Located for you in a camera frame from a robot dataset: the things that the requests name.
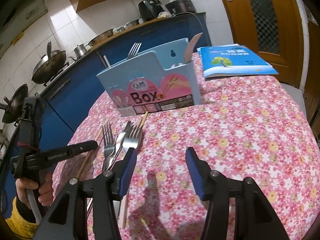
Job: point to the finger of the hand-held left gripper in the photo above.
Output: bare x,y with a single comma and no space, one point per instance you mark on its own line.
75,150

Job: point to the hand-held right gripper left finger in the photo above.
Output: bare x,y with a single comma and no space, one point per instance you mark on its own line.
128,166

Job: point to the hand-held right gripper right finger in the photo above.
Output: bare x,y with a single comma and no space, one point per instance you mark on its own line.
193,173

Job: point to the blue utensil box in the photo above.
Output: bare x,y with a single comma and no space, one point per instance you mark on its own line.
150,80

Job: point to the person's left hand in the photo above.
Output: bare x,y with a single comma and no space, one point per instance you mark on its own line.
46,190

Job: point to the dark wok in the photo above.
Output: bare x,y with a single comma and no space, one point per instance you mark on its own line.
15,102

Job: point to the blue base cabinet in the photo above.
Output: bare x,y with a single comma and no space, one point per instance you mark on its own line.
75,92

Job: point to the pink floral tablecloth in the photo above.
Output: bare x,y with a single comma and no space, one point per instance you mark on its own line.
237,130

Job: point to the gas stove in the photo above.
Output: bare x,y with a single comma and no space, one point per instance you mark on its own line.
58,73

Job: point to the steel wok with lid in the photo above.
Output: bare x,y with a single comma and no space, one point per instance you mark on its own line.
48,65

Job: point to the steel kettle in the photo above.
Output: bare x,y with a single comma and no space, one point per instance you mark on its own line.
80,51

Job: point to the metal colander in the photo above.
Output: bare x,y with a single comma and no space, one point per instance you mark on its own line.
101,37

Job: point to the blue book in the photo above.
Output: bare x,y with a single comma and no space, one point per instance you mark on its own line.
232,60

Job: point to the range hood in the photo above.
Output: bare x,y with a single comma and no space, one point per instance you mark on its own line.
22,10

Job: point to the metal basin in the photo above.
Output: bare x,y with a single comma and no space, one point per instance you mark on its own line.
131,24

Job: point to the wooden door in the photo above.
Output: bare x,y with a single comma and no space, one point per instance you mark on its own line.
241,30

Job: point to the small plastic bag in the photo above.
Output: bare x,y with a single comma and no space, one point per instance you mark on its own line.
164,15

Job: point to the black air fryer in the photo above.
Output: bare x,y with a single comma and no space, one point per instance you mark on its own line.
150,8

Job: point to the black rice cooker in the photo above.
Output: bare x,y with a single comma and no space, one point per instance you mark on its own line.
180,5

